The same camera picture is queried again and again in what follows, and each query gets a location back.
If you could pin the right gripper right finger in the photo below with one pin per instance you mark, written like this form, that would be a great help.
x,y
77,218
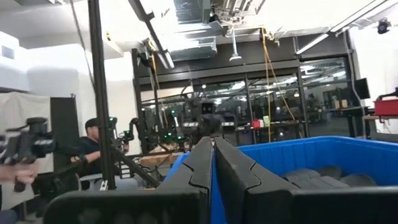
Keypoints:
x,y
236,174

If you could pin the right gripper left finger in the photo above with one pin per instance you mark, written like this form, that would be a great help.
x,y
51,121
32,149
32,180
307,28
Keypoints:
x,y
200,165

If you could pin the black rubber slide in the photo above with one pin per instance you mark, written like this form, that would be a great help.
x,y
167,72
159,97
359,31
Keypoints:
x,y
300,172
317,183
357,180
329,171

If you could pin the black background robot arm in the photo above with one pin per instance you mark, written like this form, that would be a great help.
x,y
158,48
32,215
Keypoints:
x,y
133,124

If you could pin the blue plastic bin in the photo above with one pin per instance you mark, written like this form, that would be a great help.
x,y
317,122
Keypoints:
x,y
342,152

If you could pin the red plastic bin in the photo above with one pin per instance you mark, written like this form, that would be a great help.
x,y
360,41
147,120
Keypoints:
x,y
387,107

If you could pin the small red object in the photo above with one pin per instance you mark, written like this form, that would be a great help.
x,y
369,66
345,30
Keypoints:
x,y
256,124

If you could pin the small pale green object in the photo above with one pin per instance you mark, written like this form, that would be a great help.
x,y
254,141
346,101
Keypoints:
x,y
266,120

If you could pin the white pendant lamp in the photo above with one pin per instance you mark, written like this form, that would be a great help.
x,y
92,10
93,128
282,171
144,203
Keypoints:
x,y
235,57

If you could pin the person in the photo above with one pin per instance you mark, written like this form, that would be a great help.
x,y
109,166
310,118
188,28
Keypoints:
x,y
88,146

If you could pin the ceiling light strip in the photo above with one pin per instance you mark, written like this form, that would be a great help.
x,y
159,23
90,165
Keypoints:
x,y
312,43

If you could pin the black partition panel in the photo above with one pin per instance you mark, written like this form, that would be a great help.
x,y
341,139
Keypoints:
x,y
63,118

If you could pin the person's hand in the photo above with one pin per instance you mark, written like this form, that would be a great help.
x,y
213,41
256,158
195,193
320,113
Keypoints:
x,y
18,172

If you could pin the white cloth screen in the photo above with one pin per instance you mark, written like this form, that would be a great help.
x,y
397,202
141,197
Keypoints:
x,y
18,105

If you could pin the black ceiling spotlight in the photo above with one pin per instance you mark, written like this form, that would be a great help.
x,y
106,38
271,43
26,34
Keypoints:
x,y
384,26

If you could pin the person's leg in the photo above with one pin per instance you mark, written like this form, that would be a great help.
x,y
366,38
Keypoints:
x,y
6,217

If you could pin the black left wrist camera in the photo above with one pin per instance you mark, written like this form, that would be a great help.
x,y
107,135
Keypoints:
x,y
208,108

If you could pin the silver ceiling air duct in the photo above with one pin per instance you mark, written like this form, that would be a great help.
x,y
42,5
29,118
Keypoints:
x,y
194,28

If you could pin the black aluminium frame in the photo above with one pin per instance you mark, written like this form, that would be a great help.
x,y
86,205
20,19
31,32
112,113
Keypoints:
x,y
100,93

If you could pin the black wall monitor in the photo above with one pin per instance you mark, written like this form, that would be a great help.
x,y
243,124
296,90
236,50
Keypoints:
x,y
362,88

